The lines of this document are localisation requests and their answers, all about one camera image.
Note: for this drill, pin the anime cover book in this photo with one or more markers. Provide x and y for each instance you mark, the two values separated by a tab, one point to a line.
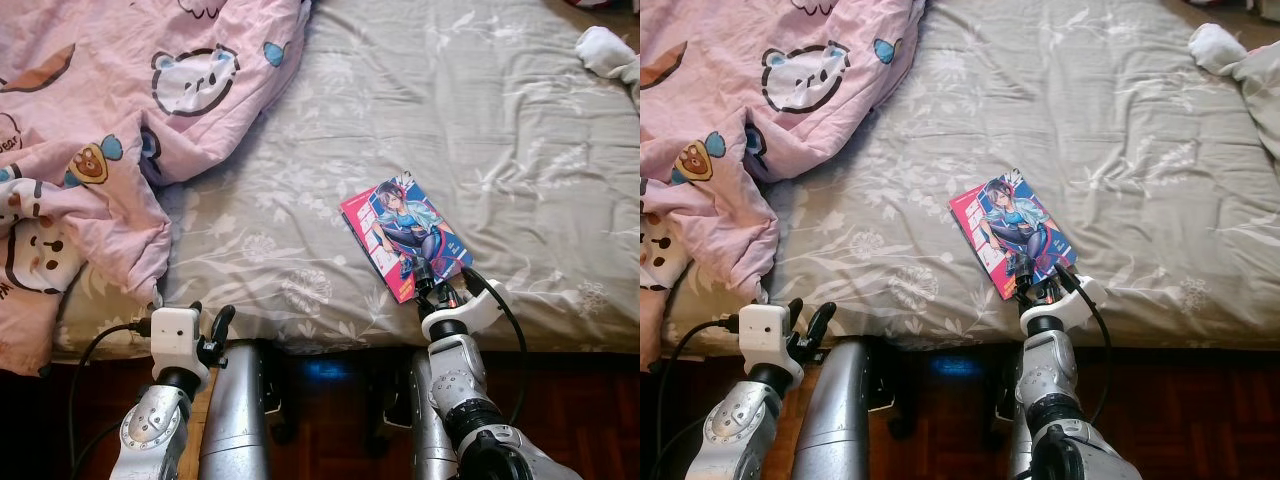
400	230
1005	225

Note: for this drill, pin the pink cartoon bear blanket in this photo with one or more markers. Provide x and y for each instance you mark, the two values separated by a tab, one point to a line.
720	120
100	130

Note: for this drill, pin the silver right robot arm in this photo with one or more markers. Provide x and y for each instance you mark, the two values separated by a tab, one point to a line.
1050	385
460	390

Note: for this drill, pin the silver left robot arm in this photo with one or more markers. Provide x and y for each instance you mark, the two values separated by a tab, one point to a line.
150	430
740	430

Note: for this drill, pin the silver left robot leg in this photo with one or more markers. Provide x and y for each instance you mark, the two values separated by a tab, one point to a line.
835	420
235	420

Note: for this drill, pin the silver robot leg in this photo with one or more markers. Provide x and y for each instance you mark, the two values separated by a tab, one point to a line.
835	420
1018	452
235	420
425	435

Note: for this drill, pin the silver right robot leg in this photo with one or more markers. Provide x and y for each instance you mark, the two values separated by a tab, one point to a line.
1018	452
425	435

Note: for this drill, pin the grey floral bed sheet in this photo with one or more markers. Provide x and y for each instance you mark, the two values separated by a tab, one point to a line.
450	120
1080	130

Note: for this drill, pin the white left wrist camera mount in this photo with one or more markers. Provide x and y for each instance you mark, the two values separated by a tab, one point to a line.
175	335
765	335

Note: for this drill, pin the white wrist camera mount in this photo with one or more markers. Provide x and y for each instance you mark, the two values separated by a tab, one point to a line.
1078	308
175	335
475	315
765	335

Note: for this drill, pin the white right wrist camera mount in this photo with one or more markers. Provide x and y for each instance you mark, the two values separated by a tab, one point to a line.
475	315
1078	308

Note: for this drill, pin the black bed frame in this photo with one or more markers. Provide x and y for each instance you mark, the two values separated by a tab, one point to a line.
1200	364
560	364

